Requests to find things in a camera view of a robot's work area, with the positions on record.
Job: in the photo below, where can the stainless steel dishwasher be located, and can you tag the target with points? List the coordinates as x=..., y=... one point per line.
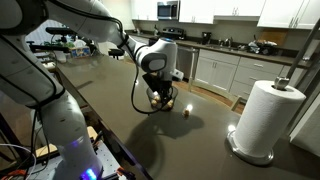
x=186, y=60

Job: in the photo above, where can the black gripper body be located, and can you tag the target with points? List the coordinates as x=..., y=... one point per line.
x=157, y=85

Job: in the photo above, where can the black coffee maker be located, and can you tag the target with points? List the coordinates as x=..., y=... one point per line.
x=206, y=37

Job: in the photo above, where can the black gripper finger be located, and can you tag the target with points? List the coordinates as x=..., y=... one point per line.
x=170, y=92
x=158, y=99

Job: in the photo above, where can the small orange ball on table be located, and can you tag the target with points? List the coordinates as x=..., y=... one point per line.
x=186, y=112

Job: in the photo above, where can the blue snack box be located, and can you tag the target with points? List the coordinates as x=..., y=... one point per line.
x=80, y=52

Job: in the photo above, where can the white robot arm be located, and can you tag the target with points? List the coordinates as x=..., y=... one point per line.
x=25, y=80

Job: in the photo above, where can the white paper towel roll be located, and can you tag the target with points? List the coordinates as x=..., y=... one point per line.
x=266, y=115

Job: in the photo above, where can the black stove range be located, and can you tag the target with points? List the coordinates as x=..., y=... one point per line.
x=168, y=32

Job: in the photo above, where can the orange balls inside dustbin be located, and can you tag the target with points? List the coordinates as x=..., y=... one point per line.
x=167, y=106

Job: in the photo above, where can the black mesh dustbin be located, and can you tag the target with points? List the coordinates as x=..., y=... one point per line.
x=163, y=102

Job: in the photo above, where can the stainless steel microwave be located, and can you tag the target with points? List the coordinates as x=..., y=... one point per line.
x=168, y=10

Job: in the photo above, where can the clutter pile on counter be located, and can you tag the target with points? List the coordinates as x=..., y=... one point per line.
x=262, y=47

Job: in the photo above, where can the kitchen sink faucet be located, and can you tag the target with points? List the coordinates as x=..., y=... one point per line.
x=228, y=42

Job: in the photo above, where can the silver paper towel holder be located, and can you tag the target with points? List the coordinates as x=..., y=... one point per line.
x=280, y=83

